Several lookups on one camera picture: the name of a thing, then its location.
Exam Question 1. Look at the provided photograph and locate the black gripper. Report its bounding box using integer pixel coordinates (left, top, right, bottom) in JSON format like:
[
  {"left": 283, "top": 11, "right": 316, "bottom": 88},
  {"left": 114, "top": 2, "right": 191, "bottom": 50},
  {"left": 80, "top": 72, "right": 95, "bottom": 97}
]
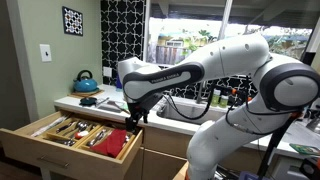
[{"left": 125, "top": 94, "right": 163, "bottom": 132}]

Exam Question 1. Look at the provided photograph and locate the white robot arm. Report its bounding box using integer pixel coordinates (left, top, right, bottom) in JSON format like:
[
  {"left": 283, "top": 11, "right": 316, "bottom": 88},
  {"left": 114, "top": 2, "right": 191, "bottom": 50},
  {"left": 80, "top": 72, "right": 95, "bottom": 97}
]
[{"left": 118, "top": 34, "right": 320, "bottom": 180}]

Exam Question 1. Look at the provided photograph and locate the red cloth in drawer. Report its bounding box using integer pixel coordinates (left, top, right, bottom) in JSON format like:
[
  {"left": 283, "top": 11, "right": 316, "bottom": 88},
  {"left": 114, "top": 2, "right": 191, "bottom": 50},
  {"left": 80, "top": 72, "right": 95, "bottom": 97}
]
[{"left": 91, "top": 129, "right": 126, "bottom": 158}]

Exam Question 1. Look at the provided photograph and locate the stainless steel sink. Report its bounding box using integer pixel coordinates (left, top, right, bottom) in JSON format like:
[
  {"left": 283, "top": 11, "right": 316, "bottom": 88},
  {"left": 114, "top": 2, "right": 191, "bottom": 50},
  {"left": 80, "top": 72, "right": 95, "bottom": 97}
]
[{"left": 154, "top": 98, "right": 226, "bottom": 125}]

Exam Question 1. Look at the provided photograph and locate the black round lid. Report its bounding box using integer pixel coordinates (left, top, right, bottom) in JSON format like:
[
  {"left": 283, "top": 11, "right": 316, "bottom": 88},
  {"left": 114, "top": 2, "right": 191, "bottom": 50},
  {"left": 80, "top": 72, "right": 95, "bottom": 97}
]
[{"left": 80, "top": 97, "right": 97, "bottom": 106}]

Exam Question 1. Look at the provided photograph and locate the teal kettle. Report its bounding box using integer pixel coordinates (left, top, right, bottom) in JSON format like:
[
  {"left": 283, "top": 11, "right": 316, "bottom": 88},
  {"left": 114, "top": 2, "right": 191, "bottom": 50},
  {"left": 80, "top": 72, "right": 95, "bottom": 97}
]
[{"left": 73, "top": 70, "right": 98, "bottom": 92}]

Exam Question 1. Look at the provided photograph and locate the wooden trivet board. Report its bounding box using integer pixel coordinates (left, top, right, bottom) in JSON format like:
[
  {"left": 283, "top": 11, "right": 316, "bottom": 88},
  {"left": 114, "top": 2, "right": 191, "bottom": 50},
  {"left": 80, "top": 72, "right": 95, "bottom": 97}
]
[{"left": 68, "top": 88, "right": 104, "bottom": 99}]

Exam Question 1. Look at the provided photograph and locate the open wooden drawer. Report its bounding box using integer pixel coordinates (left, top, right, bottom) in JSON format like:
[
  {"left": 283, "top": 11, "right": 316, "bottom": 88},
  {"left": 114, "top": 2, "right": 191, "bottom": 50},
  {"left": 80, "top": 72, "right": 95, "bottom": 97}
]
[{"left": 0, "top": 112, "right": 143, "bottom": 180}]

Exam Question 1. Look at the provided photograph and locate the green soap bottle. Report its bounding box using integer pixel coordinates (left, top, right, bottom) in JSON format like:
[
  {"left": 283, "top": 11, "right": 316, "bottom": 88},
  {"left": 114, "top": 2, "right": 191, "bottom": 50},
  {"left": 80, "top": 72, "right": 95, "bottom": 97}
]
[{"left": 211, "top": 89, "right": 221, "bottom": 107}]

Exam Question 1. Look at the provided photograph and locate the black white patterned wall tile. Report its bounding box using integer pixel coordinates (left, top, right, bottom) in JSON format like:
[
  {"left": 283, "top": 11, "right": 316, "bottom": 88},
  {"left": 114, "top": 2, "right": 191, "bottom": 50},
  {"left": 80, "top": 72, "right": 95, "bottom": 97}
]
[{"left": 62, "top": 6, "right": 83, "bottom": 36}]

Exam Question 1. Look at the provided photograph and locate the white light switch plate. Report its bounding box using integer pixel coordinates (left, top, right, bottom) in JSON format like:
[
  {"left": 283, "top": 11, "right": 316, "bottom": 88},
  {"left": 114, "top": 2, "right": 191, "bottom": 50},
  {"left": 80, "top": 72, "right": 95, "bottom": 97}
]
[{"left": 39, "top": 44, "right": 52, "bottom": 62}]

